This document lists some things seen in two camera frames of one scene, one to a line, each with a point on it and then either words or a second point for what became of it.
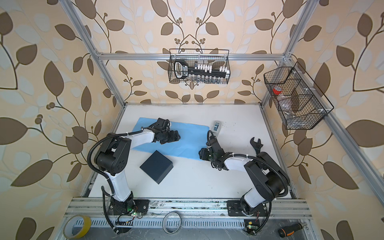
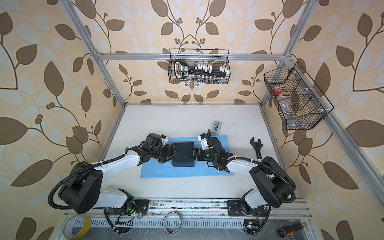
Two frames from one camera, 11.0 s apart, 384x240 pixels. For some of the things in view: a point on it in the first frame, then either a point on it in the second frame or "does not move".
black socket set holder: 182,71 does not move
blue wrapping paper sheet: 193,138 to 202,169
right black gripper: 203,154 does not move
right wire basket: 301,104 does not move
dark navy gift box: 157,166 to 182,159
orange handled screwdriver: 289,230 does not move
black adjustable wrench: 257,146 does not move
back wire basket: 199,66 does not move
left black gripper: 174,138 to 168,152
